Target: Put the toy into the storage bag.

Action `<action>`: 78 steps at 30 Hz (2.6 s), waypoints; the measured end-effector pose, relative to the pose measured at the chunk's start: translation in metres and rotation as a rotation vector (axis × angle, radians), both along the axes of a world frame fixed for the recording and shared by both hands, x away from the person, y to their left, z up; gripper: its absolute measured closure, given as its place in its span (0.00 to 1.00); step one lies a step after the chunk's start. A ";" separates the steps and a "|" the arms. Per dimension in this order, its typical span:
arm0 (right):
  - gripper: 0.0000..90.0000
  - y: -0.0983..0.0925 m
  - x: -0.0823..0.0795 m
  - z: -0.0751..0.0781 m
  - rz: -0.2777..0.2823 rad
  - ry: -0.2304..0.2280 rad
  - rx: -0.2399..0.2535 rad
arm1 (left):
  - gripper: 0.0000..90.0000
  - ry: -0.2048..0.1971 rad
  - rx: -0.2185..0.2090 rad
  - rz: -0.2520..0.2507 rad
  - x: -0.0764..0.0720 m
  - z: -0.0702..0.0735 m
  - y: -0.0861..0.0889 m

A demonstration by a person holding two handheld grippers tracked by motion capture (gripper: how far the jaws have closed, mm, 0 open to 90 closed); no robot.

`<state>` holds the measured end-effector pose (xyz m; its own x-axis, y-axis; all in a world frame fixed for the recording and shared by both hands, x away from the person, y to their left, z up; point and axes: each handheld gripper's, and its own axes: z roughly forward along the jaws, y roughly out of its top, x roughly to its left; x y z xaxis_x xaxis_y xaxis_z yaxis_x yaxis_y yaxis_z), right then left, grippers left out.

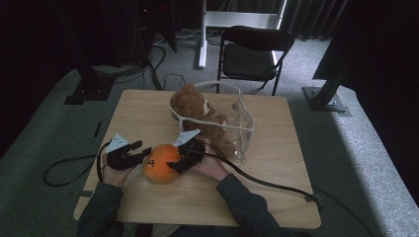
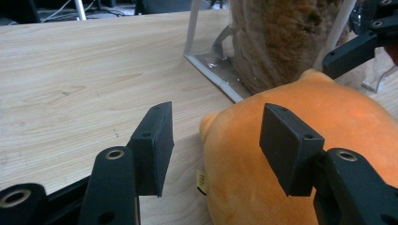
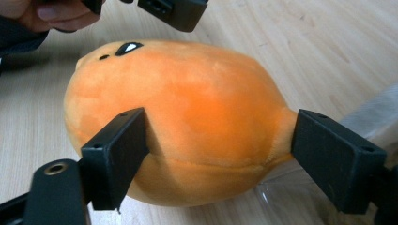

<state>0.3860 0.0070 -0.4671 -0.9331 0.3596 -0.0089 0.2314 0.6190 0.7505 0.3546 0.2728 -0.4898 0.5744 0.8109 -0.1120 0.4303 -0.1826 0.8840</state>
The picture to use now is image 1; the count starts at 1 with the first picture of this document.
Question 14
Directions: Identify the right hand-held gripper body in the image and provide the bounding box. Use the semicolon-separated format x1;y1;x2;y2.
172;128;207;166

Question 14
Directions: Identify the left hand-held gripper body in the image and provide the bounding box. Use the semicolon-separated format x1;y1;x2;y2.
106;132;139;171

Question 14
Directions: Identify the orange plush toy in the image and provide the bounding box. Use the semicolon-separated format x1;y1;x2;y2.
141;143;183;186

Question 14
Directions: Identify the brown teddy bear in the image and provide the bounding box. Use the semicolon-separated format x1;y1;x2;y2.
169;83;236;159

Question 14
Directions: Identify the clear plastic bin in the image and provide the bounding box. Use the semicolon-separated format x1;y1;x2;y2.
169;79;255;164

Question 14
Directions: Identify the person's left hand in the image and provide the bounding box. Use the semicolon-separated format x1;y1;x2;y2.
101;154;136;188

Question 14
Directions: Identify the person's right hand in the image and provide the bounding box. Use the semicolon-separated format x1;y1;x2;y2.
189;137;229;183

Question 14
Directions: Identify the black stand with flat base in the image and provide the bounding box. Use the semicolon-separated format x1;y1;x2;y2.
48;0;117;106

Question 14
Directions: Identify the black folding chair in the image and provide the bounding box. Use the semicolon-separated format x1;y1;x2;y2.
215;25;296;97

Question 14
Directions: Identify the dark equipment rack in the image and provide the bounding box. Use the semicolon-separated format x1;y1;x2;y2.
98;0;179;67

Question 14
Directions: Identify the white metal stand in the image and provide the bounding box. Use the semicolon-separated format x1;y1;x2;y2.
197;0;288;69

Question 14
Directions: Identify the black stand with bolted base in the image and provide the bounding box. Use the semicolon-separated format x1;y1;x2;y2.
301;62;353;118

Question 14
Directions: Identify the grey curtain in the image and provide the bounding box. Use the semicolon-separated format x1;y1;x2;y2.
283;0;350;40

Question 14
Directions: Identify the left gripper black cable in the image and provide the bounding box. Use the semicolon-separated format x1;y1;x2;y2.
43;141;115;188

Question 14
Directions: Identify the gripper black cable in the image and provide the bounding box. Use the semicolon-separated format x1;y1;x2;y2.
204;142;375;237
43;141;115;188

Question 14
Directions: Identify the thin black cable loop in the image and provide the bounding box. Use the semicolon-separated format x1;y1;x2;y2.
162;72;187;92

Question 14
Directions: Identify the thick black floor cable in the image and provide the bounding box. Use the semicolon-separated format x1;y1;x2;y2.
146;43;167;92

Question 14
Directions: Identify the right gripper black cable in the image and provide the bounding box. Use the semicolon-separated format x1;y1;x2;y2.
204;142;375;237

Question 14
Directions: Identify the white floor cable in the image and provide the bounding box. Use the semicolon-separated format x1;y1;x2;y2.
152;28;203;45

